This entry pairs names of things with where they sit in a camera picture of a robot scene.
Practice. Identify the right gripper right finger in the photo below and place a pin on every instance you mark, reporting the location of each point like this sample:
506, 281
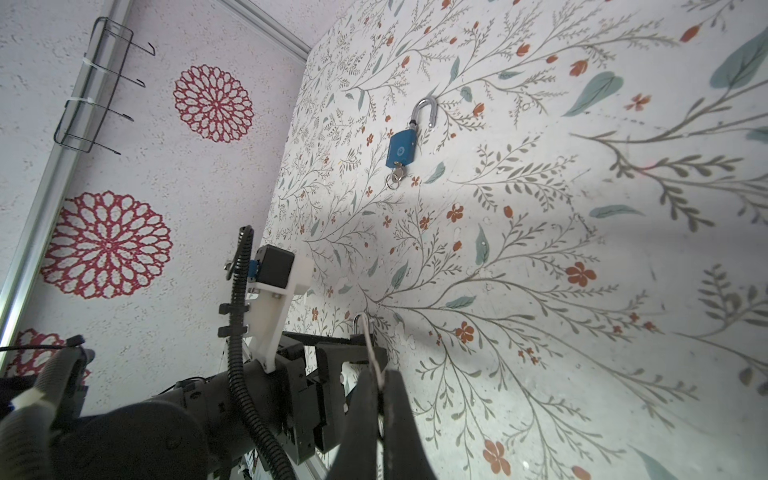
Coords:
404, 456

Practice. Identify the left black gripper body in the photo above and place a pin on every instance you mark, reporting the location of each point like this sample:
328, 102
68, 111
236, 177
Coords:
201, 426

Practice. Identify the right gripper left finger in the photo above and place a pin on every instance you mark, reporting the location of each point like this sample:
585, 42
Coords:
356, 457

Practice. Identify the blue padlock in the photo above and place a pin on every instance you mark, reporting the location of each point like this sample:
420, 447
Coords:
402, 145

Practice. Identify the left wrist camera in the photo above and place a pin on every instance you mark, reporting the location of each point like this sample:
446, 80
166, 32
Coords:
281, 276

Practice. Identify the black wire wall basket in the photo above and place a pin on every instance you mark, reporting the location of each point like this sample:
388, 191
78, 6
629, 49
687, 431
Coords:
91, 102

